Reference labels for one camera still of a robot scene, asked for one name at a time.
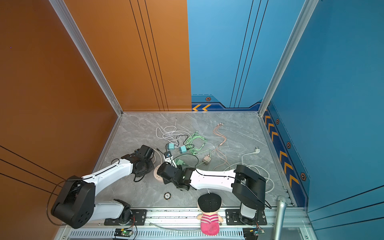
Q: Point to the right circuit board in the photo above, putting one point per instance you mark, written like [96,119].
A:
[252,233]

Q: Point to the plush doll black hat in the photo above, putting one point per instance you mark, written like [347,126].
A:
[210,204]

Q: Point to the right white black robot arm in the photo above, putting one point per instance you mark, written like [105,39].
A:
[248,187]

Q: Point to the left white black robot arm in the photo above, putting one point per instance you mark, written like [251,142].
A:
[76,203]

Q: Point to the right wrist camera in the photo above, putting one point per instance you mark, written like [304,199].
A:
[169,159]

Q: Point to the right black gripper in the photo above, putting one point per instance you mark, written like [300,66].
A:
[165,181]

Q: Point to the left green circuit board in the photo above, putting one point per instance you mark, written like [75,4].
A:
[123,234]

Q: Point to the small round black dial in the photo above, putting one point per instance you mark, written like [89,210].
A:
[167,195]

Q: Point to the teal charger adapter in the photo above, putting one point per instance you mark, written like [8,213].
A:
[183,149]
[170,146]

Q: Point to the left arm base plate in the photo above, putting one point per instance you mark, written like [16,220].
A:
[134,217]

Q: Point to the light green charger adapter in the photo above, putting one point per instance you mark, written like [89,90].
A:
[180,162]

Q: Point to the grey metal pole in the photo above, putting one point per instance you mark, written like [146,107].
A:
[280,213]

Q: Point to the pink charger adapter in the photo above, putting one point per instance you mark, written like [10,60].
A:
[206,160]

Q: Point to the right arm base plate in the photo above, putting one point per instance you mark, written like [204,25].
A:
[233,217]

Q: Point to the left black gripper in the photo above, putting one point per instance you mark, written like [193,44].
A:
[152,168]

